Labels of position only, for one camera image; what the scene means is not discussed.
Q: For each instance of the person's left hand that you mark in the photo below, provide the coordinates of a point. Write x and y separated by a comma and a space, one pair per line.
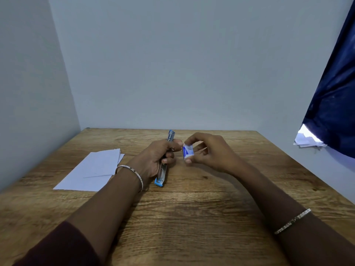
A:
151, 160

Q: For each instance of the person's right hand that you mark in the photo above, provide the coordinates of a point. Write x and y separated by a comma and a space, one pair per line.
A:
216, 155

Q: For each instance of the blue silver stapler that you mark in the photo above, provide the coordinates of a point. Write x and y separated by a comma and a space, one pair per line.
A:
161, 174

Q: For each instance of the white blue staples box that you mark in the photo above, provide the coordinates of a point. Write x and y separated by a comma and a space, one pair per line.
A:
188, 151

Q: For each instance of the person's left forearm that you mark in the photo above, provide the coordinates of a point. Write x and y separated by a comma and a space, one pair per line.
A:
111, 207

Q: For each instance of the person's right forearm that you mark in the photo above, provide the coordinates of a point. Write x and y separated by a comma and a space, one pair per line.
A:
277, 199

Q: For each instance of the pile of white paper scraps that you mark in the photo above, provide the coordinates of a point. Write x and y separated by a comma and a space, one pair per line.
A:
303, 141

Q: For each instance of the maroon left sleeve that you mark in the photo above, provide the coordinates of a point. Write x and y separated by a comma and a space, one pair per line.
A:
55, 246

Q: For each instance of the dark blue curtain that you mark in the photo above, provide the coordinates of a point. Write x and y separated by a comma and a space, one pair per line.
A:
338, 108

